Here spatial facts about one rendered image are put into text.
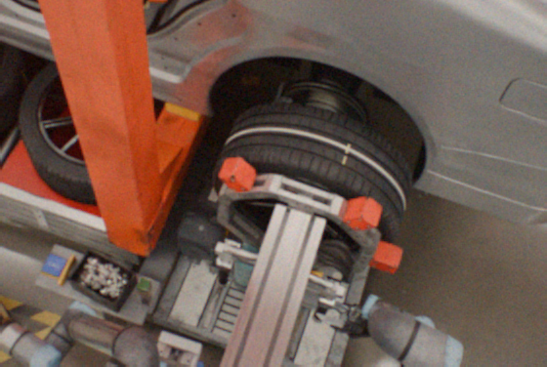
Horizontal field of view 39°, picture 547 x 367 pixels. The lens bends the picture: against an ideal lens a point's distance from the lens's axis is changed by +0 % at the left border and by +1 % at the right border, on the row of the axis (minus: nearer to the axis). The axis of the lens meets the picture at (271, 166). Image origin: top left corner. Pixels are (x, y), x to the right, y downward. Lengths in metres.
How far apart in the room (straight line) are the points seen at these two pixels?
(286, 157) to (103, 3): 0.96
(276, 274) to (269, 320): 0.08
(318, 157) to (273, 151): 0.14
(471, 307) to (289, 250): 2.33
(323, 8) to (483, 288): 1.85
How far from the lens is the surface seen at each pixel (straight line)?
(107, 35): 1.66
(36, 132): 3.18
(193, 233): 3.03
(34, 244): 3.52
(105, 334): 1.98
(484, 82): 2.24
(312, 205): 2.32
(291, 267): 1.28
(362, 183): 2.36
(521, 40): 2.12
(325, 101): 2.71
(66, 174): 3.07
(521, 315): 3.63
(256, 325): 1.24
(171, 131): 2.92
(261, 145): 2.40
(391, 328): 2.00
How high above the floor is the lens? 3.23
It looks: 63 degrees down
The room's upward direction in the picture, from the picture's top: 11 degrees clockwise
